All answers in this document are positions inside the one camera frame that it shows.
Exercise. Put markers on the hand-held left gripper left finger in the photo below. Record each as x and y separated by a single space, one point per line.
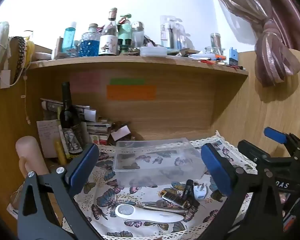
83 166

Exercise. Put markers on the wooden shelf unit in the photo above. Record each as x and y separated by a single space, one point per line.
177 112

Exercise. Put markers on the white card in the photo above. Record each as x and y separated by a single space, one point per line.
120 133

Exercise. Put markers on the glass bottle of blue beads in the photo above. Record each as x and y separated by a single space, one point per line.
89 45

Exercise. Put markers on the beige cylindrical massager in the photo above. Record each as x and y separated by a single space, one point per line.
31 152

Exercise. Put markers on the stack of small boxes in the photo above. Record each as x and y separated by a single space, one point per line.
98 130

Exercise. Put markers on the clear jar with metal lid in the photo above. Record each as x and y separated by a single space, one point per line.
137 33

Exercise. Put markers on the clear blister package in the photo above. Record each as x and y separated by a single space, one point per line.
172 32

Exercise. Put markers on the green sticky note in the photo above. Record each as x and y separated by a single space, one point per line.
127 81

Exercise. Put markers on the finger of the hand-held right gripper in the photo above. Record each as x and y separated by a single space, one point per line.
251 152
275 135

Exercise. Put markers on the clear labelled glass bottle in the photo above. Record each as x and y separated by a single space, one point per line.
108 40

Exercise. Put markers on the pink striped curtain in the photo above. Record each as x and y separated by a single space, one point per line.
272 30

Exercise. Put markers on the blue box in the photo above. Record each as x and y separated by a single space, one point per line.
233 56

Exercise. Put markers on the white handheld device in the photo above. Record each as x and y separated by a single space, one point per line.
145 216

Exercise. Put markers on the pink sticky note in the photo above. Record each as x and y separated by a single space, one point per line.
85 82

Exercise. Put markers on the white hanging tag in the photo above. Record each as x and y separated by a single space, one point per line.
5 79

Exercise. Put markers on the bunch of metal keys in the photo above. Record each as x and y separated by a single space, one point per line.
165 208

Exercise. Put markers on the dark trinket pile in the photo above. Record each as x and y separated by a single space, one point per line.
130 136

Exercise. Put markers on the yellow and black lighter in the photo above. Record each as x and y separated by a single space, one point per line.
172 198

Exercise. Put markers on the clear plastic container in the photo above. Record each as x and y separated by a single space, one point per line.
155 160

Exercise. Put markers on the green spray bottle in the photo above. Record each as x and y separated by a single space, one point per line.
125 36

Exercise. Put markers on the orange sticky note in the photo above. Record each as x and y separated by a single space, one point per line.
131 92

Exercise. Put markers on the small glass jar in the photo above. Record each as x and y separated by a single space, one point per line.
215 42

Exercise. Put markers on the handwritten white note paper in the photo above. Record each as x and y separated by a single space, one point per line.
47 137

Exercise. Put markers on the yellow tube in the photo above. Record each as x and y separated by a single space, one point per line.
60 153

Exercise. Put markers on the pile of pens and markers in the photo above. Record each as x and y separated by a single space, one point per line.
215 60

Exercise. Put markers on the butterfly printed tablecloth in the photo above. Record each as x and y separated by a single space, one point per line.
110 197

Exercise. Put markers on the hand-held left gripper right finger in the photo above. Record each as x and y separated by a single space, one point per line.
216 167

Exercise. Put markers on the white plug adapter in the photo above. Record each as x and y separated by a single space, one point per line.
200 192

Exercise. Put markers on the blue and white packet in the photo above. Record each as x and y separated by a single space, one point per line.
12 210

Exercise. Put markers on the rolled newspaper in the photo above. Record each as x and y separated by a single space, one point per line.
52 104

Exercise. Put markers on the black clip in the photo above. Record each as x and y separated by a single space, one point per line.
187 188

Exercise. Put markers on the dark wine bottle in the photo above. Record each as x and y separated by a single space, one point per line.
70 122

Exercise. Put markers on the clear lidded plastic box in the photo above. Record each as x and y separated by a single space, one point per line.
153 51

